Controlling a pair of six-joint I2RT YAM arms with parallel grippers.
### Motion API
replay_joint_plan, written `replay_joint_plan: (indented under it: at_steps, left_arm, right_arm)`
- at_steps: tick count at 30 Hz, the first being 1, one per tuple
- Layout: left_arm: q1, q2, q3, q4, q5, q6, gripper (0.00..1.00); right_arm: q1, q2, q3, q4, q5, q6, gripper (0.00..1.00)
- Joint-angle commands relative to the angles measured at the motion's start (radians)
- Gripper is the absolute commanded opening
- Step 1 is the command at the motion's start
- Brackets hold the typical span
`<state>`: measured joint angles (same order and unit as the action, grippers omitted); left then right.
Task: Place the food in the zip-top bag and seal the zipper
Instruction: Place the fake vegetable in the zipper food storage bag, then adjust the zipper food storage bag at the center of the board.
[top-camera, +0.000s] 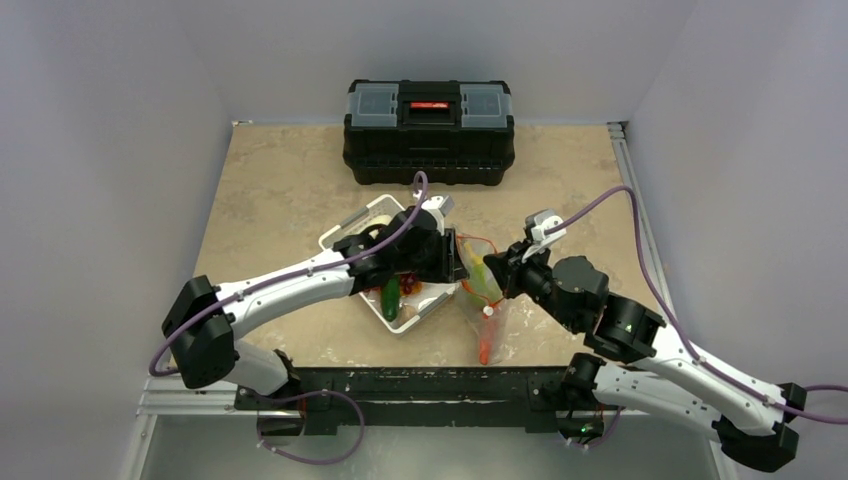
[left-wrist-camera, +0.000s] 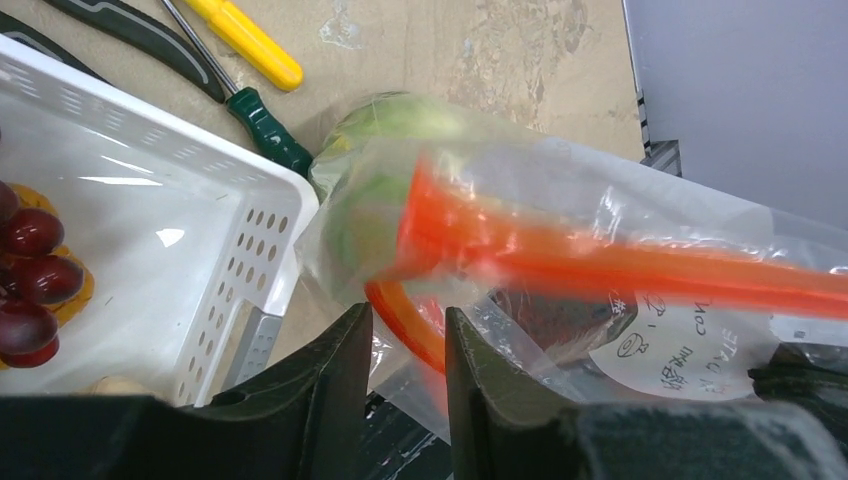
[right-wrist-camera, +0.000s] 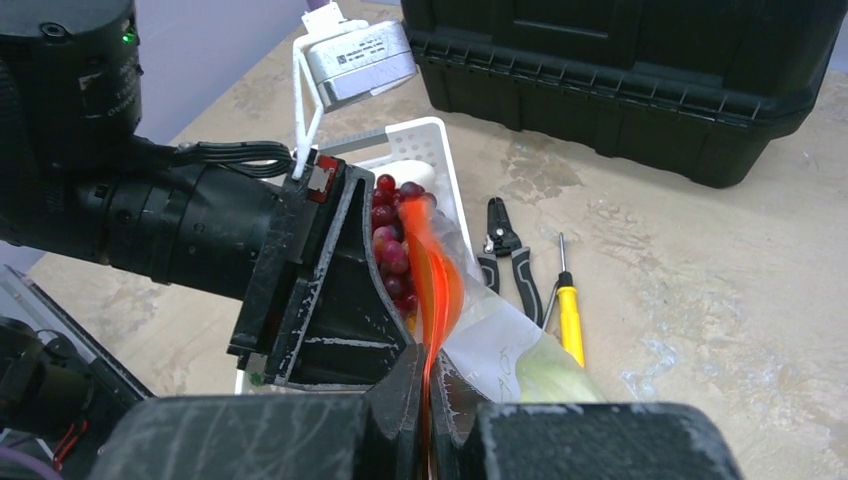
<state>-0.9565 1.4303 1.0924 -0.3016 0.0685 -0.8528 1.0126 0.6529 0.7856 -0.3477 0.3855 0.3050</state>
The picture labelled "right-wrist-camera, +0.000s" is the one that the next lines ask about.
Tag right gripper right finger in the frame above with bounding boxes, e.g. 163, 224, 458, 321
430, 354, 743, 479

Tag yellow handled screwdriver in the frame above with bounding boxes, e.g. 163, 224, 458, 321
557, 232, 585, 368

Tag red grape bunch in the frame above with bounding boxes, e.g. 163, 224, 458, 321
370, 173, 438, 321

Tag black wire stripper pliers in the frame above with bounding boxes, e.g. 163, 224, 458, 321
476, 195, 546, 330

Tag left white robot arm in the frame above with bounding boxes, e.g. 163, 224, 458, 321
1, 1, 412, 388

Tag white plastic basket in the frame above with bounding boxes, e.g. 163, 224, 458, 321
234, 117, 478, 395

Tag green cabbage head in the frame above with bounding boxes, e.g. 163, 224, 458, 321
516, 333, 606, 403

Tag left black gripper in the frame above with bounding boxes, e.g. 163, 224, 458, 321
227, 153, 412, 388

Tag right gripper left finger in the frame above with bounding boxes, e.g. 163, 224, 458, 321
89, 346, 424, 479

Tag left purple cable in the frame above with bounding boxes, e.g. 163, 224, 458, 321
0, 443, 68, 480

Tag clear zip top bag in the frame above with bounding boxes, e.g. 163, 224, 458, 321
396, 195, 607, 480

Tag black plastic toolbox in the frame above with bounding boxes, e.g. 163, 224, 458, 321
402, 0, 847, 188

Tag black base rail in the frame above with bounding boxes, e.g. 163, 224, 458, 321
1, 266, 153, 479

